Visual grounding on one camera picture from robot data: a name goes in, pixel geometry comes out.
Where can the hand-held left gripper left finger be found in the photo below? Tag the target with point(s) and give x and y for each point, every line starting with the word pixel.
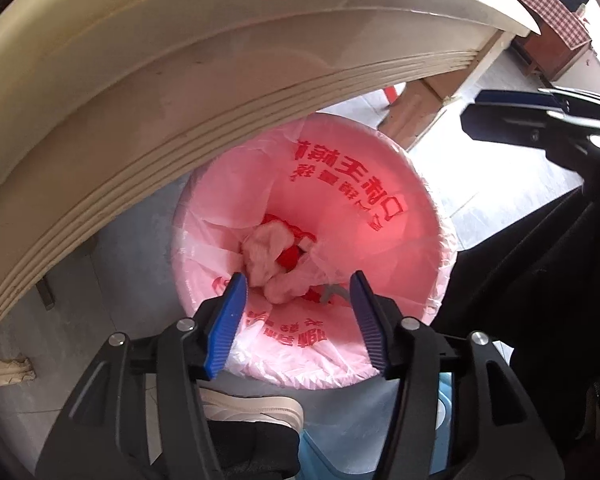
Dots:
pixel 225 330

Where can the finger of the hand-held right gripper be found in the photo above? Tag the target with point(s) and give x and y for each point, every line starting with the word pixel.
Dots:
pixel 515 98
pixel 510 125

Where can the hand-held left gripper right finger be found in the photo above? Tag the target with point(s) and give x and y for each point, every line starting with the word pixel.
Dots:
pixel 367 320

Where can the bin with pink bag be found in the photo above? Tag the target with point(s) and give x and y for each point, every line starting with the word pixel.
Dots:
pixel 390 240

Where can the wooden cabinet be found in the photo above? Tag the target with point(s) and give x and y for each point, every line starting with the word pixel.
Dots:
pixel 555 57

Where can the crumpled white tissue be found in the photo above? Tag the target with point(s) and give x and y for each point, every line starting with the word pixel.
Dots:
pixel 267 252
pixel 287 290

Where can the person's white shoe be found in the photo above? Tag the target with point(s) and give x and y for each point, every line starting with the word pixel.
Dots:
pixel 250 405

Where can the red packaging piece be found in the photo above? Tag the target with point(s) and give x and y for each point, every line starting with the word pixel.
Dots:
pixel 290 258

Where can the checkered cloth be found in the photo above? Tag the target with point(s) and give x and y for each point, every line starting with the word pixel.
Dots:
pixel 545 5

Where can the person's black trouser leg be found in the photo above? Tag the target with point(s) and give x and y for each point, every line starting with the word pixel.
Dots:
pixel 260 452

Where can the person's black clothing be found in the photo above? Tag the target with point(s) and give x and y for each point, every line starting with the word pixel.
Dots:
pixel 540 280

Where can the cream carved furniture foot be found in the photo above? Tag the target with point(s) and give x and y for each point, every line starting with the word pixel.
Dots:
pixel 5 372

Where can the cream wooden table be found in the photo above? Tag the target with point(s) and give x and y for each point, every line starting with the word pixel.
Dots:
pixel 130 85

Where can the red metal frame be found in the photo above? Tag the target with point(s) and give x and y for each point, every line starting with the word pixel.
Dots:
pixel 390 96

